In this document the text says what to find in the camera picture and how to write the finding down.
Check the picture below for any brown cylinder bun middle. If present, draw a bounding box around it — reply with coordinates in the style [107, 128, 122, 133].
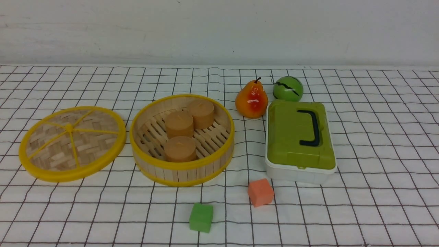
[164, 111, 194, 139]

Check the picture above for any green toy watermelon ball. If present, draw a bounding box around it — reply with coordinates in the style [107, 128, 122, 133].
[273, 76, 303, 102]

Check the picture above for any brown cylinder bun front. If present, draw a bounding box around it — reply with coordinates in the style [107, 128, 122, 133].
[164, 136, 197, 163]

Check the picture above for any bamboo steamer basket yellow rim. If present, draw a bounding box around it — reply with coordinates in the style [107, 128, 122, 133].
[129, 94, 235, 187]

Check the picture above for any green white lunch box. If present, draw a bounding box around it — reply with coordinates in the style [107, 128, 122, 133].
[265, 99, 337, 185]

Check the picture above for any orange foam cube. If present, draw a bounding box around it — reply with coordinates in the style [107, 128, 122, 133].
[248, 178, 274, 207]

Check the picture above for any brown cylinder bun back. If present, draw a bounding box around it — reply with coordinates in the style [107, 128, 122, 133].
[187, 99, 214, 129]

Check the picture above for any brown cylinder bun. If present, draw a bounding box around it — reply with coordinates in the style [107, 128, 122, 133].
[187, 99, 214, 129]
[164, 111, 194, 139]
[164, 136, 197, 163]

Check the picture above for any yellow bamboo steamer lid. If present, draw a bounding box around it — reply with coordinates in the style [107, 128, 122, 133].
[18, 106, 127, 183]

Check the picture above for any green foam cube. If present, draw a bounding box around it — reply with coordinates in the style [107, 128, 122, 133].
[189, 203, 214, 233]

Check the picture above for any orange red toy pear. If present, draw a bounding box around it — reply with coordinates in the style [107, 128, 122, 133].
[235, 77, 269, 119]

